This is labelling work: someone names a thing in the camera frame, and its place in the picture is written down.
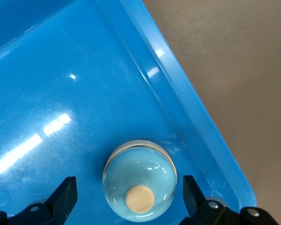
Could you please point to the light blue desk bell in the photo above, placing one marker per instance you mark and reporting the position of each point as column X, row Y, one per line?
column 140, row 173

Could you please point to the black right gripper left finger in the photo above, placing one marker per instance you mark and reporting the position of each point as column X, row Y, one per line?
column 61, row 201

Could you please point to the blue plastic tray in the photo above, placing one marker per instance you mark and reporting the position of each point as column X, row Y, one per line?
column 61, row 93

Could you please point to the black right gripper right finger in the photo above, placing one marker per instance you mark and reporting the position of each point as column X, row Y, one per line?
column 192, row 199

